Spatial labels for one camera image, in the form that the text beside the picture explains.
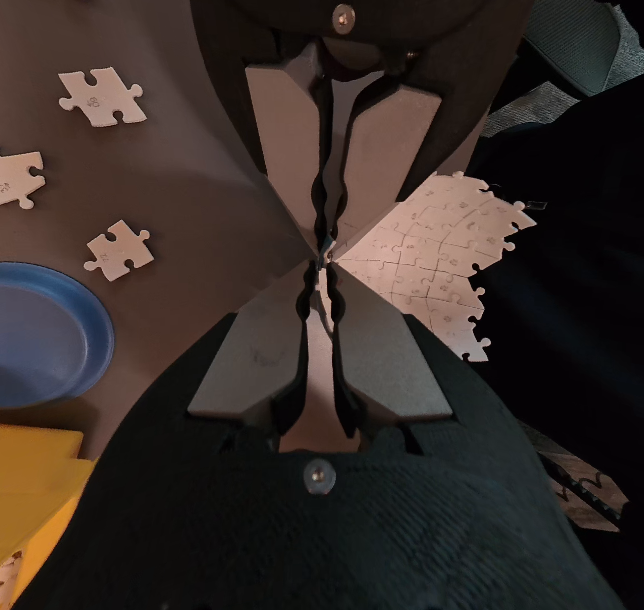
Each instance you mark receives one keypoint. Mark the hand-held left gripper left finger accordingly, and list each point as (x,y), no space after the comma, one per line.
(251,363)

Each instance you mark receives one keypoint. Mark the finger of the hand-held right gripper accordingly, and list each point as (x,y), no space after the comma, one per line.
(287,132)
(387,157)

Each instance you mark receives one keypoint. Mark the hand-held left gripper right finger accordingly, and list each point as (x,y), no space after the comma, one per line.
(387,363)

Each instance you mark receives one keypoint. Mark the single curved puzzle piece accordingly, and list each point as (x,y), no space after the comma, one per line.
(327,243)

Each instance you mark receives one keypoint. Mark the partly built puzzle ball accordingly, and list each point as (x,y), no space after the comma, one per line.
(442,248)

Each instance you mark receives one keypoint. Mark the white puzzle pieces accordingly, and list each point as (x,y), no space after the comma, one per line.
(103,97)

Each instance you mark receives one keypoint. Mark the blue plastic ball stand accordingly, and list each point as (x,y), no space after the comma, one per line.
(45,338)

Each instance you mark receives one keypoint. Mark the heap of loose puzzle pieces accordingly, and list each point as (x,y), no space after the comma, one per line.
(9,575)

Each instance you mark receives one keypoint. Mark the person's dark clothed body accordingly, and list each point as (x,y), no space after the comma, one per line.
(578,318)

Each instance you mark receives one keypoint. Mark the yellow plastic bin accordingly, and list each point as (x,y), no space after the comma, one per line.
(35,494)

